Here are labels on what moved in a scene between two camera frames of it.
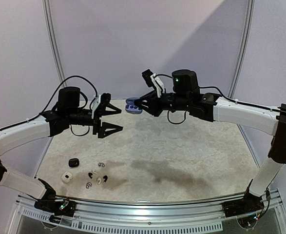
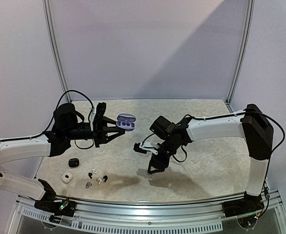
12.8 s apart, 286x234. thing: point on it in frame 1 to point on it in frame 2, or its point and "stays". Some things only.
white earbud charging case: (67, 177) stays
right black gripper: (155, 103) to (161, 156)
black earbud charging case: (73, 162) stays
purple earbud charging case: (131, 107) to (126, 121)
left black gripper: (97, 128) to (99, 134)
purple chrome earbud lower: (89, 185) stays
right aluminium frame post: (245, 50) stays
